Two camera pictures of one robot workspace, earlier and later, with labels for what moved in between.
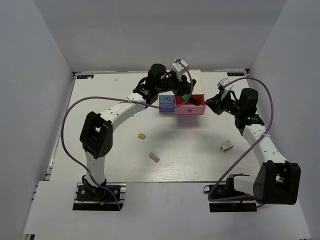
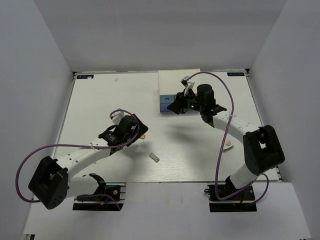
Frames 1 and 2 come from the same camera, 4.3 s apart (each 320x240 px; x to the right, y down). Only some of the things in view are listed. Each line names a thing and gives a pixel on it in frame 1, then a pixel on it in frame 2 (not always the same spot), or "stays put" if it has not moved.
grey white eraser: [154, 157] stays put
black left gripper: [181, 89] -> [143, 129]
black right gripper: [216, 103] -> [180, 103]
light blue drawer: [166, 99] stays put
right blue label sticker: [235, 74] stays put
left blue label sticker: [85, 76] stays put
